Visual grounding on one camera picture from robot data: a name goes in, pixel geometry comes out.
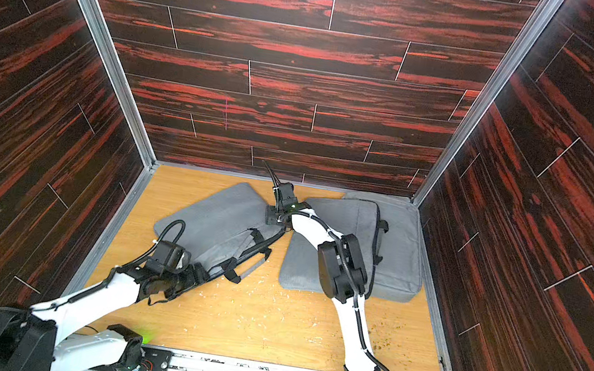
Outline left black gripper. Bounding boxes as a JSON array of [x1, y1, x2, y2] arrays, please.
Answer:
[[159, 255, 215, 305]]

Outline grey laptop bag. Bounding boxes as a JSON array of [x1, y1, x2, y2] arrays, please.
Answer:
[[154, 183, 284, 279], [276, 187, 386, 304], [345, 191, 423, 303]]

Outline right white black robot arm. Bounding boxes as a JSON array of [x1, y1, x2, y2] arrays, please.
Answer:
[[264, 164, 390, 371]]

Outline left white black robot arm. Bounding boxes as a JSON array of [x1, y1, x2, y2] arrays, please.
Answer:
[[0, 237, 209, 371]]

